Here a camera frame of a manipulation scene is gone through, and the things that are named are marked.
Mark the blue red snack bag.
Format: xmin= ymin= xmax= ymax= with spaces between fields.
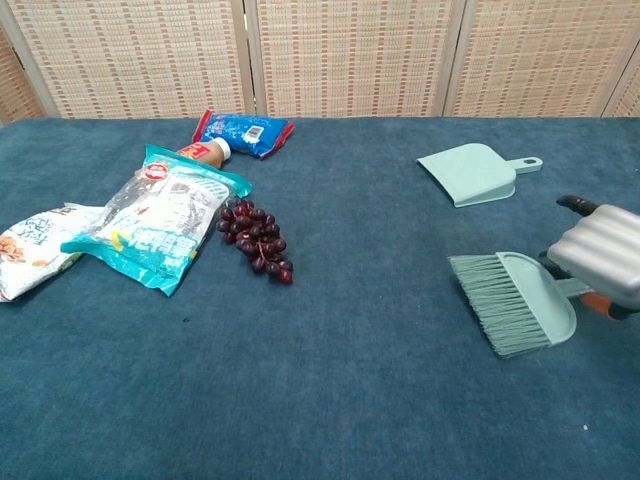
xmin=191 ymin=109 xmax=297 ymax=162

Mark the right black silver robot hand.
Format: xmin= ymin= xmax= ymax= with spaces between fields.
xmin=538 ymin=194 xmax=640 ymax=322

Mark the mint green dustpan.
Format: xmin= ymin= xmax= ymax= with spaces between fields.
xmin=415 ymin=142 xmax=544 ymax=210

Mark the brown drink bottle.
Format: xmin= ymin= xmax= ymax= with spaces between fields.
xmin=175 ymin=137 xmax=233 ymax=171

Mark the teal clear snack bag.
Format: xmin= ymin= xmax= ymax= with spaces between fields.
xmin=60 ymin=143 xmax=254 ymax=299

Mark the dark red grape bunch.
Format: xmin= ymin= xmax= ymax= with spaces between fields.
xmin=215 ymin=198 xmax=295 ymax=287

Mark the woven bamboo screen panel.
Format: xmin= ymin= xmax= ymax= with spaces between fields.
xmin=443 ymin=0 xmax=640 ymax=119
xmin=0 ymin=24 xmax=52 ymax=127
xmin=0 ymin=0 xmax=257 ymax=120
xmin=601 ymin=44 xmax=640 ymax=119
xmin=243 ymin=0 xmax=469 ymax=119

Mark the blue felt table cover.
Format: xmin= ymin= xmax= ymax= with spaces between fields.
xmin=0 ymin=117 xmax=640 ymax=480

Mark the white orange snack bag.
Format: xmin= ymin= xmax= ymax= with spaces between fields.
xmin=0 ymin=201 xmax=109 ymax=304

